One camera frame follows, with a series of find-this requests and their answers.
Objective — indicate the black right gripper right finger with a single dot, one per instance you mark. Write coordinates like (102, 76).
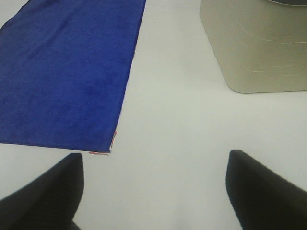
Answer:
(261, 199)

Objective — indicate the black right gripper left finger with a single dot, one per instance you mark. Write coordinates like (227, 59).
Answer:
(49, 202)

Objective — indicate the blue towel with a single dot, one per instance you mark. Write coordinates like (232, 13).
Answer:
(64, 67)

